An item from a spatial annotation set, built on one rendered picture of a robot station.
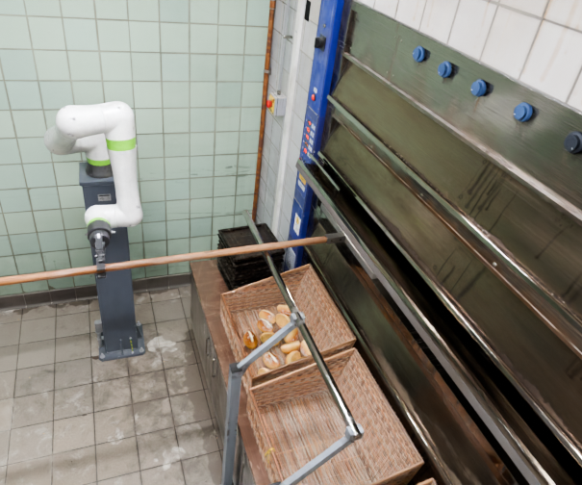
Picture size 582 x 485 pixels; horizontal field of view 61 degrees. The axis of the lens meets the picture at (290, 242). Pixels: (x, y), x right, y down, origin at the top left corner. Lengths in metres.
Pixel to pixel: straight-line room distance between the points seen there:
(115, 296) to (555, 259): 2.28
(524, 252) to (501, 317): 0.21
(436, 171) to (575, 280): 0.55
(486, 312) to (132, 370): 2.22
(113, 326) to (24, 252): 0.76
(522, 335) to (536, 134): 0.51
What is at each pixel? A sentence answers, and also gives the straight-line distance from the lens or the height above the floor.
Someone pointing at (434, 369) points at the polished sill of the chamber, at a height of 1.17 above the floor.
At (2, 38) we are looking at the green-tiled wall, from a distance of 2.89.
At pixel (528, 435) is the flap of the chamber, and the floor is 1.41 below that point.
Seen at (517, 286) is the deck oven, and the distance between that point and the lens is 1.41.
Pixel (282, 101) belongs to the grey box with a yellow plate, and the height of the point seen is 1.49.
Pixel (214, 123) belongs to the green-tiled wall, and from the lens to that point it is 3.09.
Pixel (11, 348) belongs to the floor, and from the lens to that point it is 3.46.
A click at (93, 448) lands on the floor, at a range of 2.90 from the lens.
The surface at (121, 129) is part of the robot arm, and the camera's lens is 2.08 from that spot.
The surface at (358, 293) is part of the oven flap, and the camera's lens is 2.17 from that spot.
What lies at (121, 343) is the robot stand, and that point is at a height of 0.10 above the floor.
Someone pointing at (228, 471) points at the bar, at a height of 0.28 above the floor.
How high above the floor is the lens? 2.41
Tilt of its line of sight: 35 degrees down
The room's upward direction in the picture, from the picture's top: 8 degrees clockwise
